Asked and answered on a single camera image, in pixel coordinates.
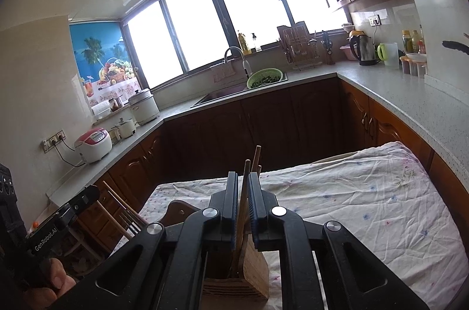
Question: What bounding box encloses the steel electric kettle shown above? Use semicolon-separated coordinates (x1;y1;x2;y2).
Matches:
348;30;382;66

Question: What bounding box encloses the small white electric pot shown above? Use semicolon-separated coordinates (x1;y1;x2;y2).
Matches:
114;117;137;139

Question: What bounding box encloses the wooden cutting board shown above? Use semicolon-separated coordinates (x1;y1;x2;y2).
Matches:
276;21;307;43

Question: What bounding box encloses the black wall-mounted object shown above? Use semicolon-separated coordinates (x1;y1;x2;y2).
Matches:
441;38;469;57

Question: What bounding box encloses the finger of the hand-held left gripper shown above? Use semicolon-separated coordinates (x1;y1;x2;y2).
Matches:
55;184;101;228

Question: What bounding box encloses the green handled plastic jug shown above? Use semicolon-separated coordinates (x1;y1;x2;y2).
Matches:
377;42;400;68

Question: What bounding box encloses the person's left hand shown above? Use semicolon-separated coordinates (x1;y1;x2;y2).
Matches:
22;257;77;310

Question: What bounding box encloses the yellow oil bottle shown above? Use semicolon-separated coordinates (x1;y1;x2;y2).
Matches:
236;30;249;56

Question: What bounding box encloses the pink plastic basin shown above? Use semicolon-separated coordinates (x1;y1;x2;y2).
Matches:
339;44;358;62

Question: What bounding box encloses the utensil tool stand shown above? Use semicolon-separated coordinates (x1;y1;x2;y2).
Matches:
320;30;336;66

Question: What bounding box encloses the kitchen window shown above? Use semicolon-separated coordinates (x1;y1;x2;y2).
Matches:
123;0;349;89

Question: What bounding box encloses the red and white rice cooker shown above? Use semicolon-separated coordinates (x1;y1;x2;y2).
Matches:
74;127;113;164

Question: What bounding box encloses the chrome kitchen faucet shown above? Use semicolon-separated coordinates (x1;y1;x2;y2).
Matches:
223;46;254;79

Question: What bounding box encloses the green plastic colander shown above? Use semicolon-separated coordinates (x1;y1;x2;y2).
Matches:
246;68;284;90

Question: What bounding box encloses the black power cable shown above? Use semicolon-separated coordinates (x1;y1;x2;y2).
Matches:
55;142;86;168

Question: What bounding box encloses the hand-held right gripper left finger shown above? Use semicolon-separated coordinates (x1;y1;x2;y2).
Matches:
49;171;239;310

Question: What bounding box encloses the steel kitchen sink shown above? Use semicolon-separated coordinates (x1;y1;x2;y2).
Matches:
190;74;290;109

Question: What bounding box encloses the white dishcloth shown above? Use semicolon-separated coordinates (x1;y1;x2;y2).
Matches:
212;63;237;84

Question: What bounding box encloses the red sauce bottle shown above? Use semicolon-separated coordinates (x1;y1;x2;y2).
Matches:
418;25;428;55

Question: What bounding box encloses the large white rice cooker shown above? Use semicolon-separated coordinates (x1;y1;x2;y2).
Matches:
128;88;161;125

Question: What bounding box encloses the tropical fruit wall poster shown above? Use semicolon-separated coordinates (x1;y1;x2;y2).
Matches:
69;21;142;107

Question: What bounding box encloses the wall socket strip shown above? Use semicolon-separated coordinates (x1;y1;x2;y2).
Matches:
42;129;67;154

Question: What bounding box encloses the paper towel roll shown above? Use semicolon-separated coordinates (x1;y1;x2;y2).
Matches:
91;98;112;118

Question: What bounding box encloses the wooden utensil holder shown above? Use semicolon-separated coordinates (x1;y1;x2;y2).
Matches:
161;199;271;300

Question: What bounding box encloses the metal dish rack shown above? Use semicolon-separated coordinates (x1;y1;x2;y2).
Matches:
276;21;323;72

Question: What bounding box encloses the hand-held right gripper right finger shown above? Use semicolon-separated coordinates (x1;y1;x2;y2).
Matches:
248;171;431;310

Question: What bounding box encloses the spice jar set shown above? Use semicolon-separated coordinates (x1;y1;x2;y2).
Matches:
399;55;429;78

